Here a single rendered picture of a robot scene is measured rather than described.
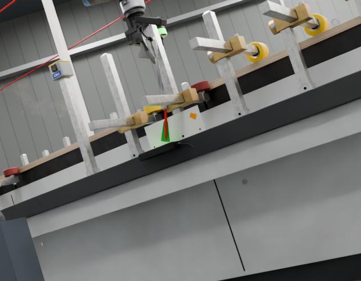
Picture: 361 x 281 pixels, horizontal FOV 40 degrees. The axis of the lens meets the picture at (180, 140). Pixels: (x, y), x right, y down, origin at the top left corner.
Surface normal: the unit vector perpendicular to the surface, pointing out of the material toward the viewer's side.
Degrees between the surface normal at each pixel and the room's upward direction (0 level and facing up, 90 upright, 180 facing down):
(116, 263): 90
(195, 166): 90
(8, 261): 90
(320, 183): 90
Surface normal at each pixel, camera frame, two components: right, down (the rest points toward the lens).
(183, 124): -0.52, 0.10
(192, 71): 0.01, -0.09
